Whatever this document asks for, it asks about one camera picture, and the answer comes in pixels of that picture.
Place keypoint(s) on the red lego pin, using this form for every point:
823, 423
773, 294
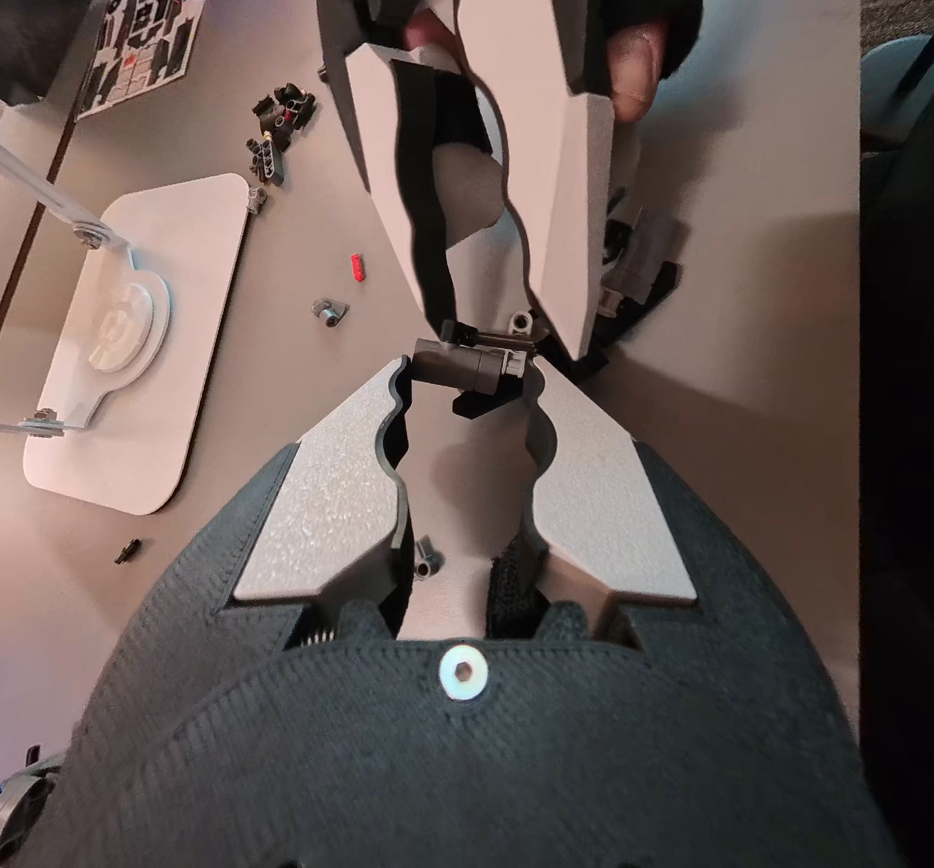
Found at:
357, 268

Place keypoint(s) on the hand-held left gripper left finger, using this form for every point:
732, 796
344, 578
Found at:
321, 510

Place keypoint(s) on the person's right hand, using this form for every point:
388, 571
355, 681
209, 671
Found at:
638, 72

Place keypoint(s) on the grey round floor base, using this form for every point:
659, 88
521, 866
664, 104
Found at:
886, 72

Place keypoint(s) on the grey lego axle connector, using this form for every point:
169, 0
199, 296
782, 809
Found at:
427, 561

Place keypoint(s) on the grey black lego assembly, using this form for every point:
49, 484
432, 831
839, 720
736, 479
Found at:
467, 366

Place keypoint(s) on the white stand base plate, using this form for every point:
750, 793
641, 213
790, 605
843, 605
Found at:
190, 262

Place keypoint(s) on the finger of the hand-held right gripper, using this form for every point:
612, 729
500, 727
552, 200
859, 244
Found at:
376, 138
547, 116

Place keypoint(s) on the lego sticker sheet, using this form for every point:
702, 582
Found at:
146, 29

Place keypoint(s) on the small black lego pin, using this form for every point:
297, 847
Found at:
128, 551

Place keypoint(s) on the pale stand bracket with disc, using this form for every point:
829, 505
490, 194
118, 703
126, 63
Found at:
117, 320

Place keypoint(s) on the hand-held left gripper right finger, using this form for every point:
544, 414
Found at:
613, 510

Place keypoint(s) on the grey lego connector plate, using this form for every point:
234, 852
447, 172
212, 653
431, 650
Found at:
330, 311

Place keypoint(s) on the lego pieces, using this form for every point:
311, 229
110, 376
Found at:
281, 109

